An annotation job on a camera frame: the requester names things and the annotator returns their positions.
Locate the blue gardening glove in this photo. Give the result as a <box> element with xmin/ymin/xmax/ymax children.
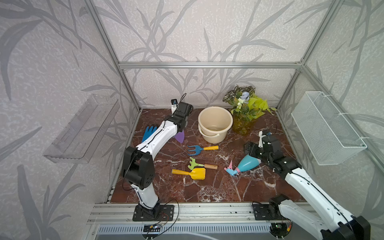
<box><xmin>142</xmin><ymin>125</ymin><xmax>158</xmax><ymax>143</ymax></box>

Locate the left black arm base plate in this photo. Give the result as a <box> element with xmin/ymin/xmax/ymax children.
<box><xmin>133</xmin><ymin>204</ymin><xmax>175</xmax><ymax>222</ymax></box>

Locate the blue fork yellow handle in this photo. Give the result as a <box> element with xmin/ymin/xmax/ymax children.
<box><xmin>188</xmin><ymin>145</ymin><xmax>219</xmax><ymax>156</ymax></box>

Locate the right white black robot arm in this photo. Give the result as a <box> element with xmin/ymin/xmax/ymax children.
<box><xmin>244</xmin><ymin>135</ymin><xmax>371</xmax><ymax>240</ymax></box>

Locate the teal spray bottle pink trigger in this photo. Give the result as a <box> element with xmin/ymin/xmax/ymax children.
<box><xmin>224</xmin><ymin>155</ymin><xmax>262</xmax><ymax>176</ymax></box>

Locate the green potted plant glass vase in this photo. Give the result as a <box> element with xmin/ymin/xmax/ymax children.
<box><xmin>223</xmin><ymin>86</ymin><xmax>277</xmax><ymax>136</ymax></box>

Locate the cream plastic bucket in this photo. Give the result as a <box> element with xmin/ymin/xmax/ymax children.
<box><xmin>198</xmin><ymin>107</ymin><xmax>233</xmax><ymax>144</ymax></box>

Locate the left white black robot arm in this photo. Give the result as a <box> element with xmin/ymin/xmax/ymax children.
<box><xmin>123</xmin><ymin>102</ymin><xmax>194</xmax><ymax>215</ymax></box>

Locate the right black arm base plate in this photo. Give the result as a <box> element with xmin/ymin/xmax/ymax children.
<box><xmin>252</xmin><ymin>202</ymin><xmax>284</xmax><ymax>221</ymax></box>

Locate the purple trowel pink handle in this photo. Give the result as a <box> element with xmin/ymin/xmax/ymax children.
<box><xmin>174</xmin><ymin>131</ymin><xmax>185</xmax><ymax>144</ymax></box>

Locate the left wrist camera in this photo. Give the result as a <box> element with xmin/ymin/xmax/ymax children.
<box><xmin>171</xmin><ymin>99</ymin><xmax>178</xmax><ymax>114</ymax></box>

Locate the aluminium frame rail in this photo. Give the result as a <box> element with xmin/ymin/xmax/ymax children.
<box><xmin>119</xmin><ymin>62</ymin><xmax>302</xmax><ymax>70</ymax></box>

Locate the green rake wooden handle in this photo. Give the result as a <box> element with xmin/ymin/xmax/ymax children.
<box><xmin>188</xmin><ymin>157</ymin><xmax>218</xmax><ymax>171</ymax></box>

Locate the yellow shovel yellow handle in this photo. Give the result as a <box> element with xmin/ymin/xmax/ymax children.
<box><xmin>172</xmin><ymin>168</ymin><xmax>206</xmax><ymax>180</ymax></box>

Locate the white wire mesh basket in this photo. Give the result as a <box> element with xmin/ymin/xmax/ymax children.
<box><xmin>292</xmin><ymin>91</ymin><xmax>367</xmax><ymax>166</ymax></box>

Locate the clear acrylic wall shelf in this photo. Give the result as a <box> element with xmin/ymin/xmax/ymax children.
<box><xmin>43</xmin><ymin>94</ymin><xmax>121</xmax><ymax>164</ymax></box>

